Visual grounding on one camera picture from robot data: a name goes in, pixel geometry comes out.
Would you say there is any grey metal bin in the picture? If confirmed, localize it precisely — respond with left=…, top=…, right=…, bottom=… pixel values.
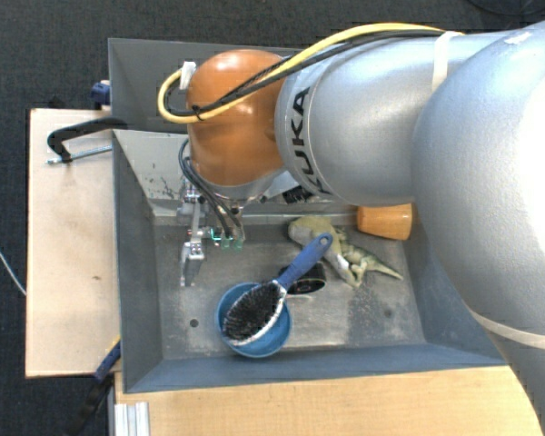
left=107, top=37, right=510, bottom=394

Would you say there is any blue hairbrush with black bristles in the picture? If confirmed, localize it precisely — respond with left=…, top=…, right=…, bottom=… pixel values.
left=221, top=232, right=334, bottom=347

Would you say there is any blue bowl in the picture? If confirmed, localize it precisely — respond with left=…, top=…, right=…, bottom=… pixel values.
left=214, top=282, right=293, bottom=359

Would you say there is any pale wood flat board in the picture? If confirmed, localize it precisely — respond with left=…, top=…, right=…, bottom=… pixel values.
left=25, top=108, right=122, bottom=379

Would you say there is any black round box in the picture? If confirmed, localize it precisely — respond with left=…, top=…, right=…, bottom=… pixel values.
left=278, top=262, right=327, bottom=296

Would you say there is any green toy dinosaur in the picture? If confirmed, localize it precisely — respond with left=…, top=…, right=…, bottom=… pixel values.
left=287, top=215, right=405, bottom=289

